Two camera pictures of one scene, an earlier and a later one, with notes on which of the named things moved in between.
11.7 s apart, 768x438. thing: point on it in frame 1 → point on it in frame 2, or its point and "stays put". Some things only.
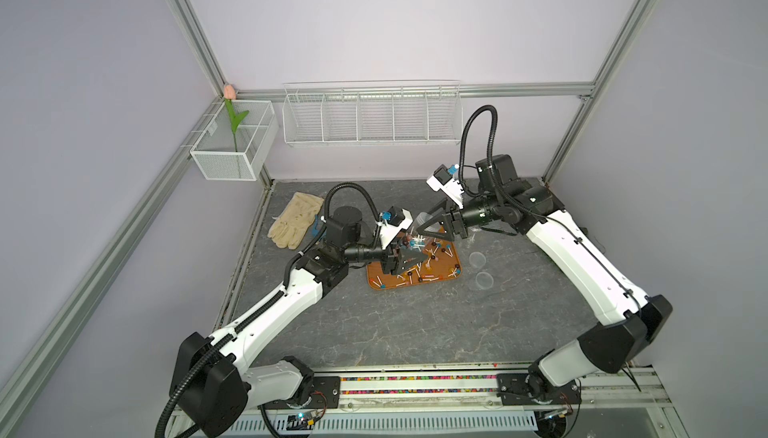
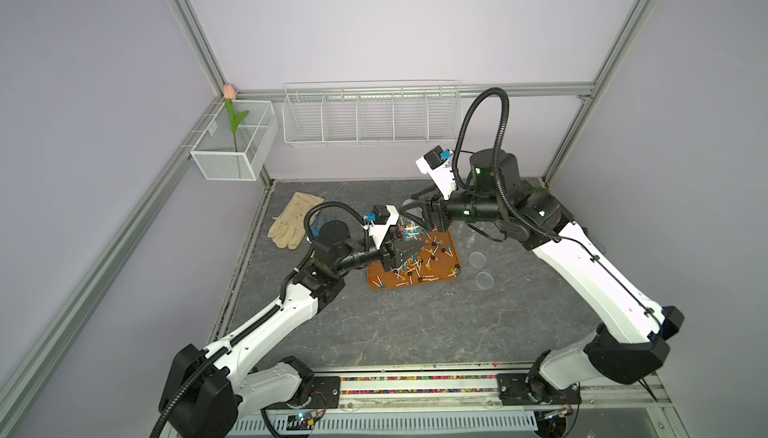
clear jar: (484, 280) stays put
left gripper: (395, 263) stays put
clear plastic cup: (477, 259) stays put
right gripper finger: (446, 235) → (418, 210)
